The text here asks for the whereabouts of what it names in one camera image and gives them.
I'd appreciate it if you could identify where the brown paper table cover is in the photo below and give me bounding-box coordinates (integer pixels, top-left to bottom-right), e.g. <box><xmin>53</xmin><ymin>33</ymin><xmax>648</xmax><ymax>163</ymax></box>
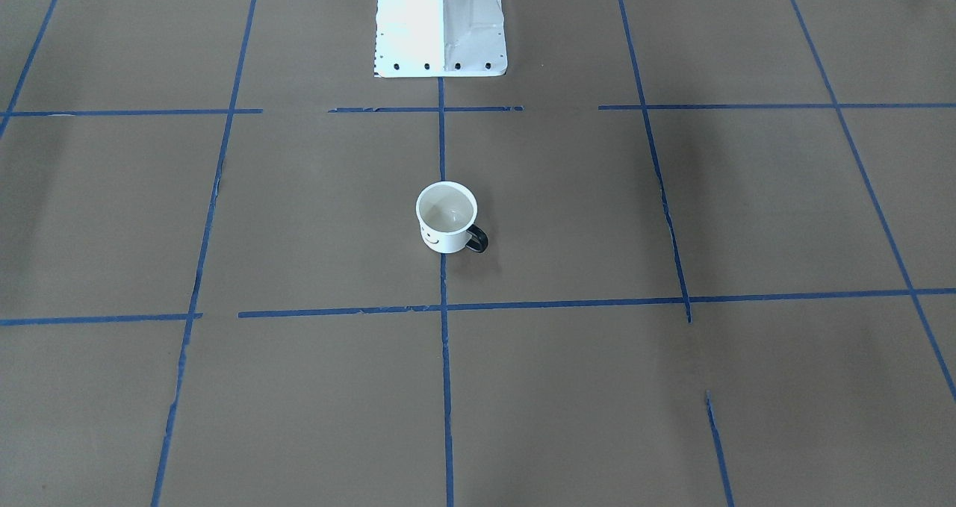
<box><xmin>2</xmin><ymin>0</ymin><xmax>954</xmax><ymax>506</ymax></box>

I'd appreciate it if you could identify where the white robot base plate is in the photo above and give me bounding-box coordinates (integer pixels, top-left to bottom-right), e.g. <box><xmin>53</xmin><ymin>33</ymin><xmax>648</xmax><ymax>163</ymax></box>
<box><xmin>373</xmin><ymin>0</ymin><xmax>509</xmax><ymax>78</ymax></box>

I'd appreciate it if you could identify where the white mug black handle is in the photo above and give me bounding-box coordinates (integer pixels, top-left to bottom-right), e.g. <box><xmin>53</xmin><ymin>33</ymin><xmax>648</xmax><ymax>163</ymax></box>
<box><xmin>415</xmin><ymin>181</ymin><xmax>489</xmax><ymax>255</ymax></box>

